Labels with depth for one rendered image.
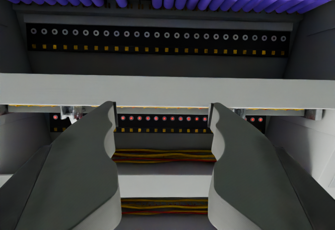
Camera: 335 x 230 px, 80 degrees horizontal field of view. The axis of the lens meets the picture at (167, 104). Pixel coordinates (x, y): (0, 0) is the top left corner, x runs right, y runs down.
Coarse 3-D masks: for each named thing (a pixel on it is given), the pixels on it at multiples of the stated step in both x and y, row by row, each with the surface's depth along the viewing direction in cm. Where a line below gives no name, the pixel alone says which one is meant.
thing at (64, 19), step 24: (0, 0) 37; (144, 0) 38; (72, 24) 41; (96, 24) 40; (120, 24) 40; (144, 24) 40; (168, 24) 41; (192, 24) 41; (216, 24) 41; (240, 24) 41; (264, 24) 42; (288, 24) 42; (312, 24) 40
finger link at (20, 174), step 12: (36, 156) 8; (24, 168) 7; (36, 168) 7; (12, 180) 7; (24, 180) 7; (0, 192) 6; (12, 192) 6; (24, 192) 6; (0, 204) 6; (12, 204) 6; (24, 204) 6; (0, 216) 6; (12, 216) 6; (0, 228) 5; (12, 228) 5
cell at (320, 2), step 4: (320, 0) 32; (324, 0) 32; (328, 0) 31; (312, 4) 34; (316, 4) 33; (320, 4) 33; (304, 8) 36; (308, 8) 35; (312, 8) 35; (300, 12) 37; (304, 12) 37
